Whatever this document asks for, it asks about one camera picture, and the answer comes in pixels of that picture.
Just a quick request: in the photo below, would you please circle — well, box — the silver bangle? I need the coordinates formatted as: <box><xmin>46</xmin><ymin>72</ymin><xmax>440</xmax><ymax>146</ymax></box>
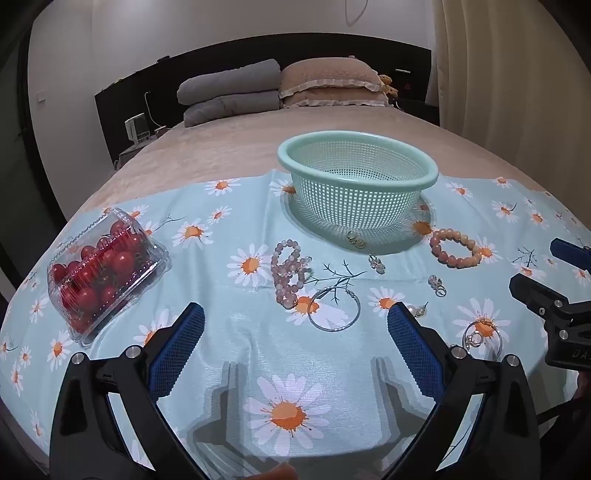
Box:
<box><xmin>307</xmin><ymin>287</ymin><xmax>362</xmax><ymax>332</ymax></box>

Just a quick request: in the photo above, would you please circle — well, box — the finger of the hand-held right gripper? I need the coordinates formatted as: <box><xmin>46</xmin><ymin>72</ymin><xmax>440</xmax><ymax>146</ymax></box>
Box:
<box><xmin>550</xmin><ymin>237</ymin><xmax>591</xmax><ymax>273</ymax></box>
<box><xmin>509</xmin><ymin>273</ymin><xmax>591</xmax><ymax>320</ymax></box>

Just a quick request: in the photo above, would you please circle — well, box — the black headboard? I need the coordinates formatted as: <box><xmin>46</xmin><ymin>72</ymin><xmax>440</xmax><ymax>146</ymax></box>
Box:
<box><xmin>95</xmin><ymin>45</ymin><xmax>433</xmax><ymax>169</ymax></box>

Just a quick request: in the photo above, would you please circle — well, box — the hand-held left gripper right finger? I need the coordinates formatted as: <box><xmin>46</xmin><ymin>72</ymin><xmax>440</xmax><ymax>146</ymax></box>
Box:
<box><xmin>387</xmin><ymin>304</ymin><xmax>542</xmax><ymax>480</ymax></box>

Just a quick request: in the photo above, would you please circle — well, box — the peach bead bracelet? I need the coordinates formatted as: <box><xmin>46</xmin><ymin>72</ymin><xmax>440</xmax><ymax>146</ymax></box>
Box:
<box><xmin>429</xmin><ymin>228</ymin><xmax>483</xmax><ymax>269</ymax></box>

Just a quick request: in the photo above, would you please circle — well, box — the beige curtain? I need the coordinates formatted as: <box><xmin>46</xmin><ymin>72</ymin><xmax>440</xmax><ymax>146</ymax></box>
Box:
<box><xmin>425</xmin><ymin>0</ymin><xmax>591</xmax><ymax>199</ymax></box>

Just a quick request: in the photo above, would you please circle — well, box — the clear box of cherry tomatoes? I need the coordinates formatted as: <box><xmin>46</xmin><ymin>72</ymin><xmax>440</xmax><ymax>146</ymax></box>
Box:
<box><xmin>47</xmin><ymin>207</ymin><xmax>171</xmax><ymax>348</ymax></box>

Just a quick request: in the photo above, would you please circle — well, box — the green plastic strainer basket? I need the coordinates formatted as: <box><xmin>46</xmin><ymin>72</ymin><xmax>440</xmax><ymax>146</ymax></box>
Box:
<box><xmin>277</xmin><ymin>131</ymin><xmax>439</xmax><ymax>241</ymax></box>

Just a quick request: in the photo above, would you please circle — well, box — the white charger cable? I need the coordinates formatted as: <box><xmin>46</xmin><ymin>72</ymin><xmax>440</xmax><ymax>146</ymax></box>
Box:
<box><xmin>144</xmin><ymin>91</ymin><xmax>167</xmax><ymax>130</ymax></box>

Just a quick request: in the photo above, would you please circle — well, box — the daisy print tablecloth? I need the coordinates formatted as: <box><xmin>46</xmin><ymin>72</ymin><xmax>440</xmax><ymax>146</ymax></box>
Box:
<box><xmin>0</xmin><ymin>168</ymin><xmax>591</xmax><ymax>480</ymax></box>

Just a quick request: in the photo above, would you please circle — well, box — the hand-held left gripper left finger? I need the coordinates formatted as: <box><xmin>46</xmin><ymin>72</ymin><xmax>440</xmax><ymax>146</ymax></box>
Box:
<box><xmin>50</xmin><ymin>301</ymin><xmax>205</xmax><ymax>480</ymax></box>

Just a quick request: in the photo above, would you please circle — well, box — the bedside table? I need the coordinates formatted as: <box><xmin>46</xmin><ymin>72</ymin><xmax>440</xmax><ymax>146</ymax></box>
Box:
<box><xmin>113</xmin><ymin>134</ymin><xmax>158</xmax><ymax>171</ymax></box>

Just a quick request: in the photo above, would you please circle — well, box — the beige ruffled pillow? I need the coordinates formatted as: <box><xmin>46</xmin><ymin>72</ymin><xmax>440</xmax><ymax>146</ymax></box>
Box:
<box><xmin>278</xmin><ymin>57</ymin><xmax>386</xmax><ymax>99</ymax></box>
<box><xmin>281</xmin><ymin>88</ymin><xmax>391</xmax><ymax>109</ymax></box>

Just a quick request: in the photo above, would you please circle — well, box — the pink bead bracelet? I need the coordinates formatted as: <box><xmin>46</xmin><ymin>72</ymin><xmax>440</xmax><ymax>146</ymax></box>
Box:
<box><xmin>270</xmin><ymin>239</ymin><xmax>315</xmax><ymax>305</ymax></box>

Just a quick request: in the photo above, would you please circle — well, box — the white wall cable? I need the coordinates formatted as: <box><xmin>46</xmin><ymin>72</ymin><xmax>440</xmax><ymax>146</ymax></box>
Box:
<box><xmin>344</xmin><ymin>0</ymin><xmax>370</xmax><ymax>26</ymax></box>

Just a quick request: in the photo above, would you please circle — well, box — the grey folded quilt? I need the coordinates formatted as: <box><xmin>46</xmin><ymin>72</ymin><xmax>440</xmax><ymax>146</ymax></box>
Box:
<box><xmin>177</xmin><ymin>58</ymin><xmax>282</xmax><ymax>106</ymax></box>
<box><xmin>183</xmin><ymin>90</ymin><xmax>283</xmax><ymax>128</ymax></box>

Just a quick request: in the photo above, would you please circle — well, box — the white bedside appliance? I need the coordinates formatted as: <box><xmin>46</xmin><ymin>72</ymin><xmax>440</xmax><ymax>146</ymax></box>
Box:
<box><xmin>124</xmin><ymin>114</ymin><xmax>151</xmax><ymax>144</ymax></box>

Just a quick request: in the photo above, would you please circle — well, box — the beige bedspread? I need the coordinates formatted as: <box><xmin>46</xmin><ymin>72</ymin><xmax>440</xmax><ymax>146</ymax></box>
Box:
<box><xmin>60</xmin><ymin>105</ymin><xmax>561</xmax><ymax>222</ymax></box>

